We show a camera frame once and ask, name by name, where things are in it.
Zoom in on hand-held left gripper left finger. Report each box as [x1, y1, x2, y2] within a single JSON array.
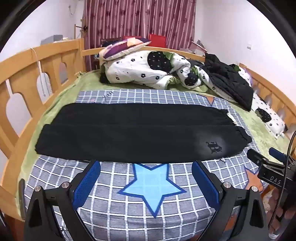
[[24, 160, 101, 241]]

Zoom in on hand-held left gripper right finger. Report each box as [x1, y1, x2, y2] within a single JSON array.
[[191, 160, 270, 241]]

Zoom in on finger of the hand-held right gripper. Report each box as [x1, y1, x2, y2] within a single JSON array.
[[247, 148, 270, 168], [269, 148, 289, 164]]

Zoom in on black pants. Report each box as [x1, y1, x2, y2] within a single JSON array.
[[35, 103, 252, 164]]

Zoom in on person's right hand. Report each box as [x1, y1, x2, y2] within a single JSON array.
[[266, 185, 296, 239]]

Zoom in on grey checked star blanket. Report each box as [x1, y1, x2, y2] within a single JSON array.
[[23, 89, 270, 241]]

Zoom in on white floral pillow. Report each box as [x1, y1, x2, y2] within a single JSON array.
[[236, 67, 287, 139]]

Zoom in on black jacket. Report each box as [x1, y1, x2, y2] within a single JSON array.
[[203, 53, 254, 112]]

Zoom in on green bed sheet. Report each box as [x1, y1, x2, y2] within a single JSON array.
[[17, 70, 292, 186]]

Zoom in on white floral quilt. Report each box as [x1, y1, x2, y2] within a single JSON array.
[[99, 50, 232, 93]]

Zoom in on reddish cardboard box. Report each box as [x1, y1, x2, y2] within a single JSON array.
[[191, 40, 207, 53]]

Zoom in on patchwork pillow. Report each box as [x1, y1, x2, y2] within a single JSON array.
[[97, 38, 152, 62]]

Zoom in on grey box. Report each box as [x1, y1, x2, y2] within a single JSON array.
[[41, 35, 63, 45]]

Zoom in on wooden coat rack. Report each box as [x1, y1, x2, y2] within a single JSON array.
[[73, 19, 89, 40]]

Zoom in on maroon floral curtain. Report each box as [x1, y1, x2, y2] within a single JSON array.
[[83, 0, 197, 70]]

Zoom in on white cable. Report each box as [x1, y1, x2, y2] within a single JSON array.
[[31, 47, 50, 98]]

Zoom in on wooden bed frame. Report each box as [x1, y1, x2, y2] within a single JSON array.
[[0, 38, 296, 232]]

